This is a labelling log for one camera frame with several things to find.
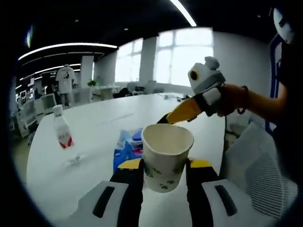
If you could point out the blue plastic packet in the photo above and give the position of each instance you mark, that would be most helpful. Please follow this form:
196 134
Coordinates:
127 151

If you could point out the white tabletop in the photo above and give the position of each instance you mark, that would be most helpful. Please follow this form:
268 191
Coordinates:
99 113

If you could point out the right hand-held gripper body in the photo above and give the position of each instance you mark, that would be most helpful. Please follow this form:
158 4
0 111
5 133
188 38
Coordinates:
206 75

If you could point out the straight ceiling light strip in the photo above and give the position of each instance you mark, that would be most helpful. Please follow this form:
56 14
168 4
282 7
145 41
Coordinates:
185 11

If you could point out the large window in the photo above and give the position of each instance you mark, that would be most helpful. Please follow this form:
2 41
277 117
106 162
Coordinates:
165 54

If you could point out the clear plastic bottle red label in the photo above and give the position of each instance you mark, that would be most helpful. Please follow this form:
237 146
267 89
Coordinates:
62 132

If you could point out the white chest device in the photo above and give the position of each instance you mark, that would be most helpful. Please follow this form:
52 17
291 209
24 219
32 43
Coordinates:
284 23

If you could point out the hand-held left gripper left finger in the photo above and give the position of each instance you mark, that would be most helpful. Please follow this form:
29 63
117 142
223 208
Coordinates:
118 198

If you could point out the person's right hand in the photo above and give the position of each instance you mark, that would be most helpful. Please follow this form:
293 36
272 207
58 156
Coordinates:
228 99

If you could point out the white paper cup green print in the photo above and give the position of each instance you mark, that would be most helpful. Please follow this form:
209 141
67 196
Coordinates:
165 151

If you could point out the grey mesh chair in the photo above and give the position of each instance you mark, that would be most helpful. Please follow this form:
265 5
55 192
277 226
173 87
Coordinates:
265 170

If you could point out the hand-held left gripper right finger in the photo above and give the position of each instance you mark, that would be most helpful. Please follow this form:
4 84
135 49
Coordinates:
201 194

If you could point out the curved ceiling light strip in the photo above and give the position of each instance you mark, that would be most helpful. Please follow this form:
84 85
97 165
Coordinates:
64 47

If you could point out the green potted plant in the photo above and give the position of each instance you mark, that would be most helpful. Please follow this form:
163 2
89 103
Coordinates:
92 83

